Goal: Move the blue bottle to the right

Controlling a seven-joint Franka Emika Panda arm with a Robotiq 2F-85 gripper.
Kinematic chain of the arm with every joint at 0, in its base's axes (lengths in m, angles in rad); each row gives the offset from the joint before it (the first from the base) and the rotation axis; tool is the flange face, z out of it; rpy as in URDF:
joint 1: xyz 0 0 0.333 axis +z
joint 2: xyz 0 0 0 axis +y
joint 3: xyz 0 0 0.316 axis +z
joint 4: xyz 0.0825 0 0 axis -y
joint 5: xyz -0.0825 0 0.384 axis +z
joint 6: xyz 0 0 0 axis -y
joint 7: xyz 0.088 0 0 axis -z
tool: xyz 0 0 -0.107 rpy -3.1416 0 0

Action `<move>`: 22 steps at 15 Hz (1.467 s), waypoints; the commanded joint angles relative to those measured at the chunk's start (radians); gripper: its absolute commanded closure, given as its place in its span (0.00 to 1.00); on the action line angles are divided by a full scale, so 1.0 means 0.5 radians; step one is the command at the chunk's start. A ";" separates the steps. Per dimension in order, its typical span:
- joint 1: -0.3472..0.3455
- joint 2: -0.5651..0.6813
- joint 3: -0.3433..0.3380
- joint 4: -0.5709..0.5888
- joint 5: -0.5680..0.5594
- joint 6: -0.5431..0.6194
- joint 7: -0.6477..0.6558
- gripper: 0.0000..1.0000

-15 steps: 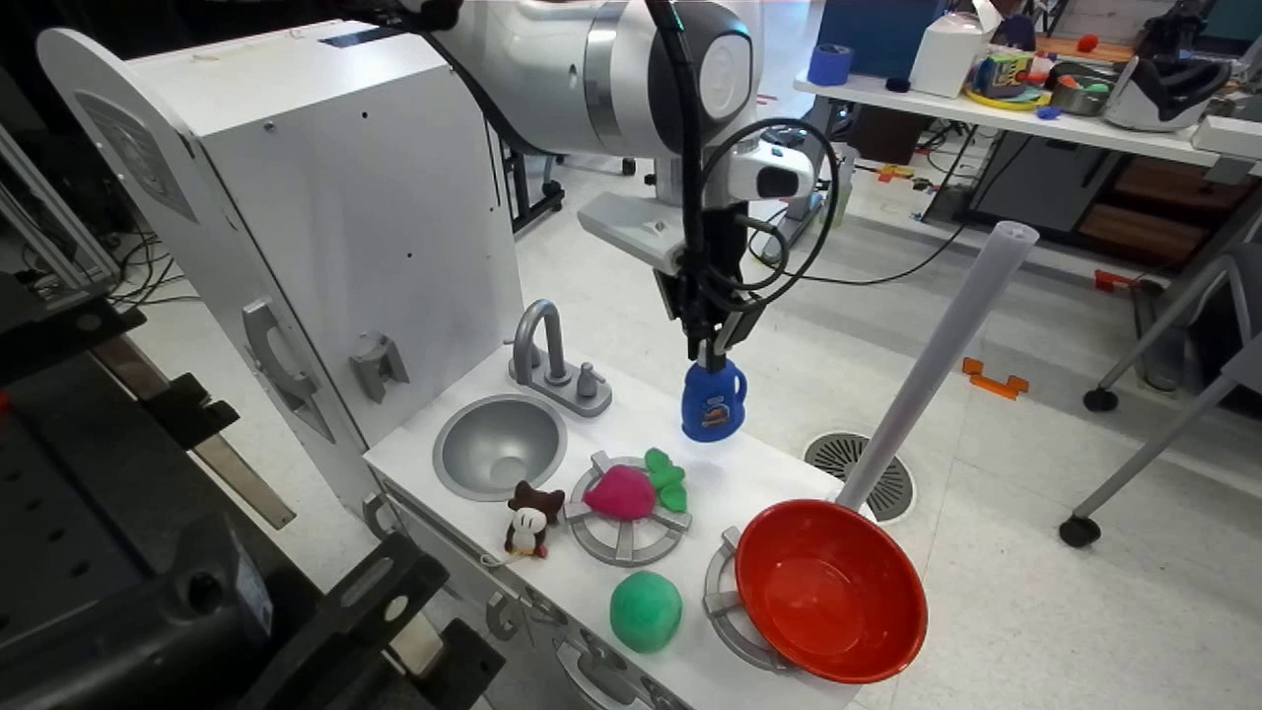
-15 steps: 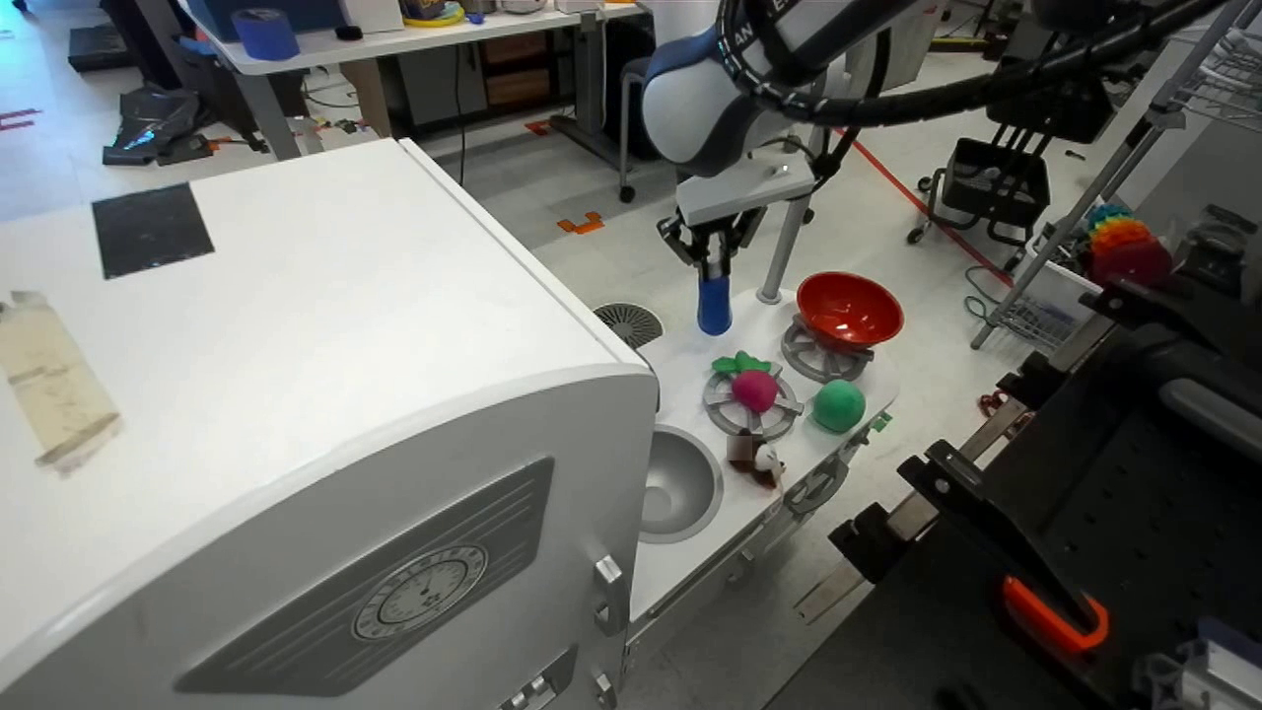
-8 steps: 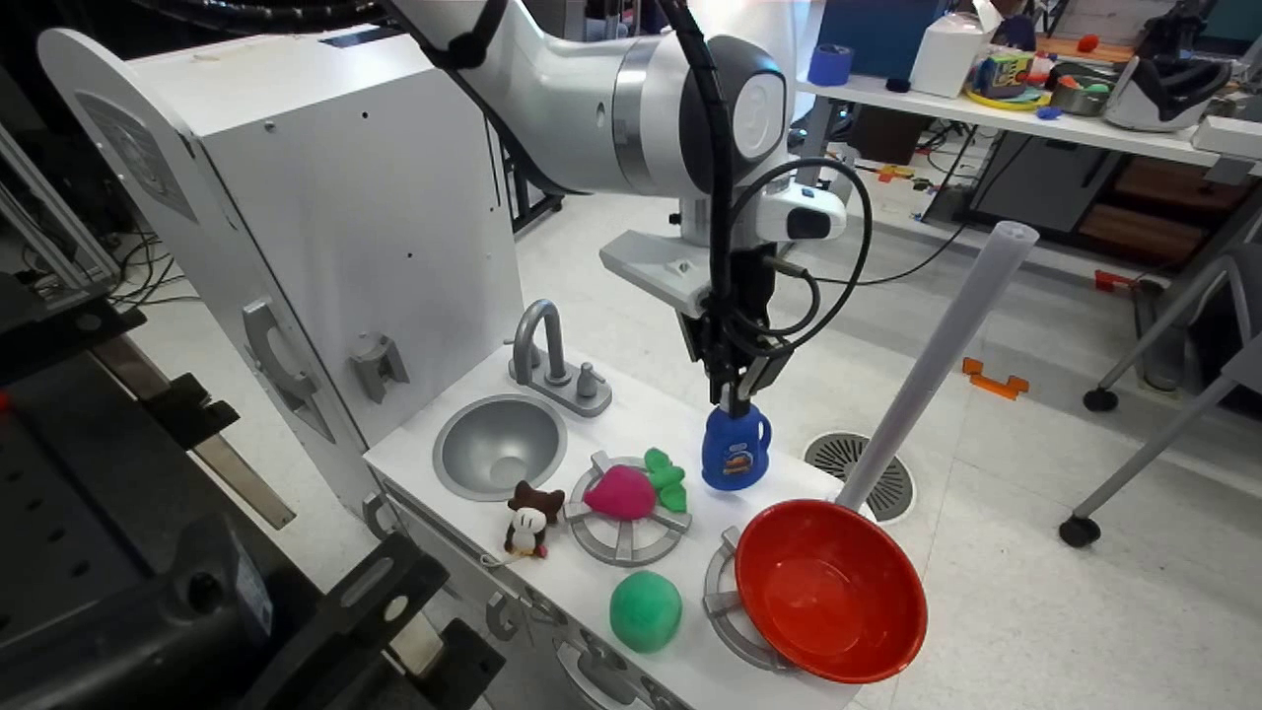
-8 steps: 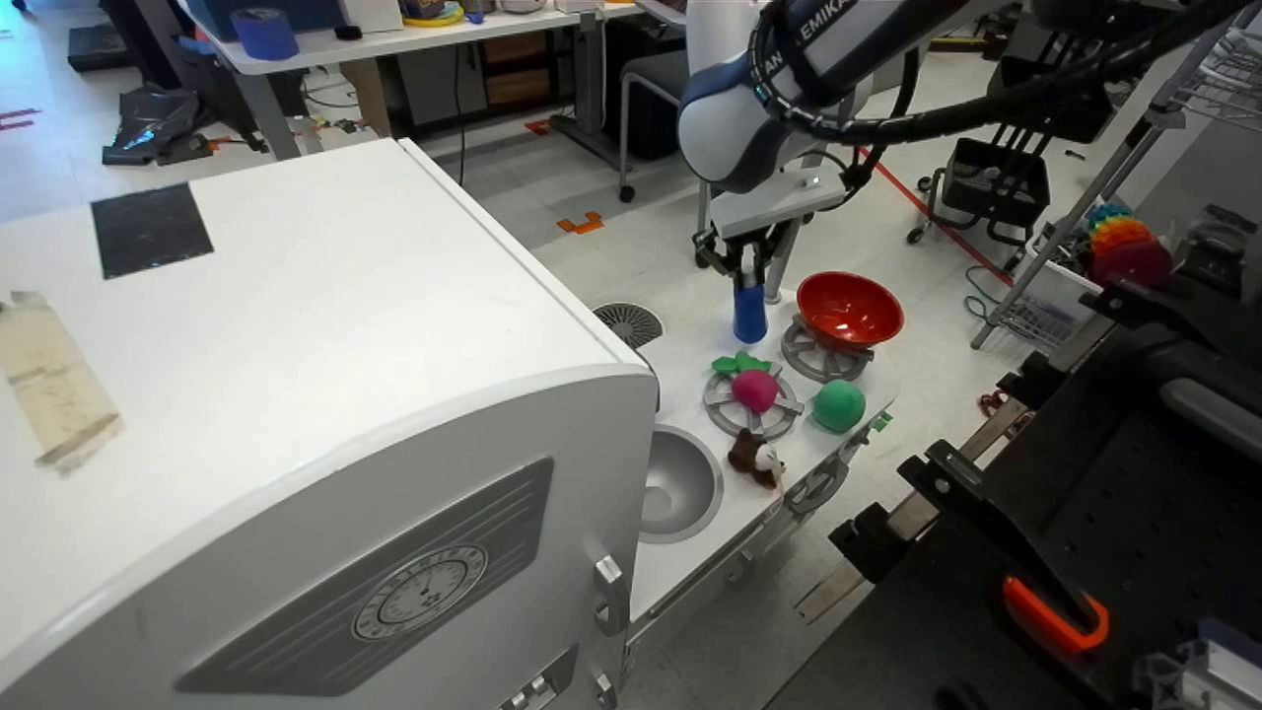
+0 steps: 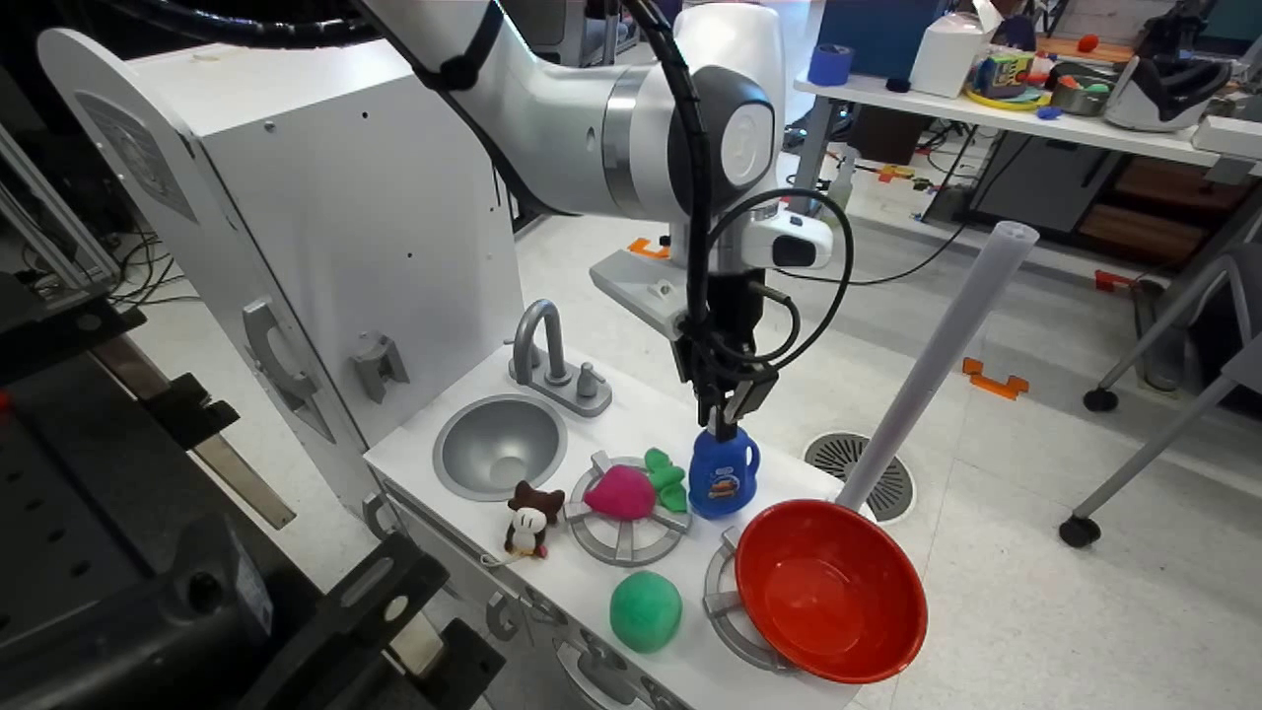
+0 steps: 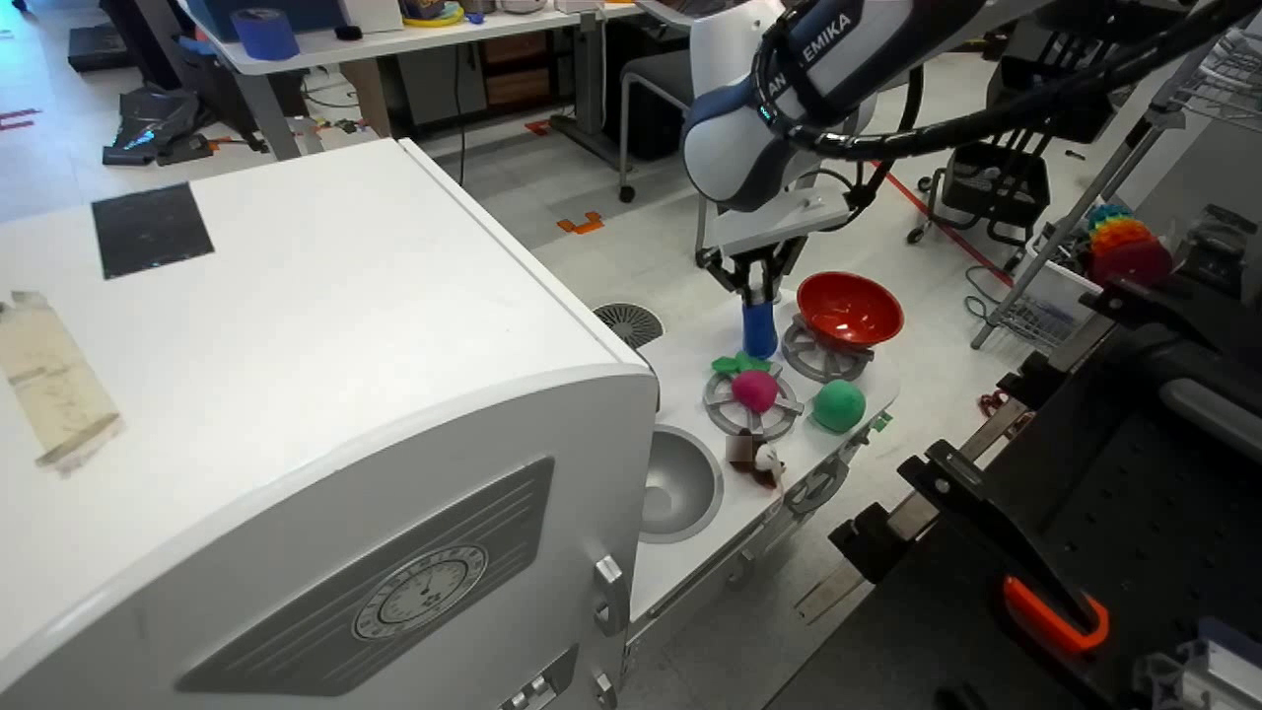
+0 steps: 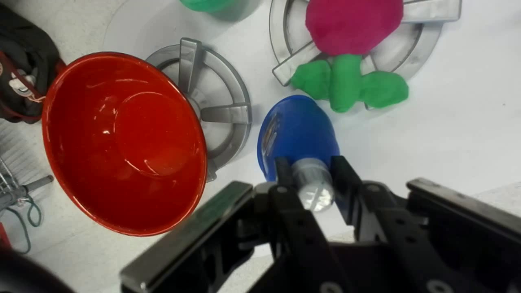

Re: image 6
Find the green toy leaf piece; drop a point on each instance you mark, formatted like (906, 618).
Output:
(735, 366)

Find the brown white plush toy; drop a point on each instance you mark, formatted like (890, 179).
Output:
(756, 458)

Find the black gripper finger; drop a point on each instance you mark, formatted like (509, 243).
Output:
(726, 278)
(783, 278)

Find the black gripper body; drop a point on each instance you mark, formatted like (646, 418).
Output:
(756, 255)

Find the beige tape label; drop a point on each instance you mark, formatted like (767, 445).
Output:
(54, 381)

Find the white box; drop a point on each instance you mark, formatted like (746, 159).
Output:
(1059, 301)

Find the black wheeled cart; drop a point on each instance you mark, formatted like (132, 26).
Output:
(989, 182)

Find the red floor tape line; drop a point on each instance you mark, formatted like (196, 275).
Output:
(939, 222)

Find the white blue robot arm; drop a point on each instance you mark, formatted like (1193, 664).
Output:
(750, 121)

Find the gray chair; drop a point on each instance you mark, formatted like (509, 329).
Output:
(652, 93)

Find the black bag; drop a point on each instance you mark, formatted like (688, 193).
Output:
(156, 124)

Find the dark gray round disc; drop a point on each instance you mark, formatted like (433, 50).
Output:
(634, 324)

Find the rainbow stacking cups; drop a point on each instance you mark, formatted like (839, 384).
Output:
(1128, 247)

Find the black floor mat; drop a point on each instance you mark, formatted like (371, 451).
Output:
(100, 50)

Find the silver metal stand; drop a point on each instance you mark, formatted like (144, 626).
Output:
(1089, 182)

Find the orange floor tape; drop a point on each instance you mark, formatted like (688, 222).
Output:
(580, 222)

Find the blue toy bottle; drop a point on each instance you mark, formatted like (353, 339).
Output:
(758, 329)

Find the white desk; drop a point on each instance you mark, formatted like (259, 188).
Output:
(396, 40)

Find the gray toy sink basin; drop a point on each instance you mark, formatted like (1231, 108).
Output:
(677, 492)

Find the white toy kitchen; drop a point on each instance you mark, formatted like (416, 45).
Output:
(329, 397)

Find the red plastic bowl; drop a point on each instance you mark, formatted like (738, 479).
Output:
(851, 308)

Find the black square sticker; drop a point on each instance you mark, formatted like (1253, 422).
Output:
(153, 229)

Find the green ball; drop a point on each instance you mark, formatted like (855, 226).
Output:
(839, 405)

